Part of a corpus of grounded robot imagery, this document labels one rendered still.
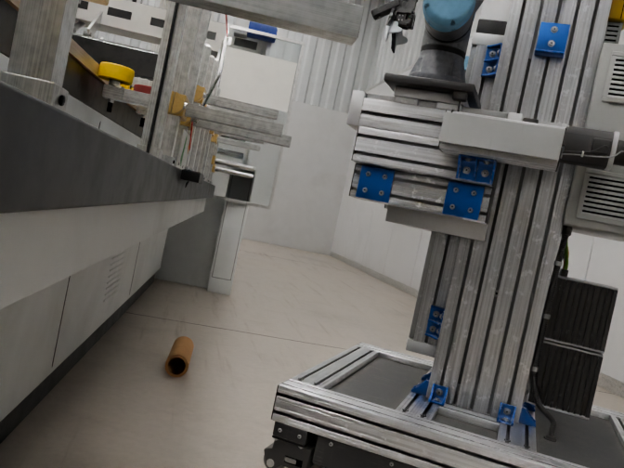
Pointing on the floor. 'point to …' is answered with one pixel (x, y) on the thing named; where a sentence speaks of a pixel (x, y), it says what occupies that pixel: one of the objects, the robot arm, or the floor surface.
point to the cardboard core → (179, 357)
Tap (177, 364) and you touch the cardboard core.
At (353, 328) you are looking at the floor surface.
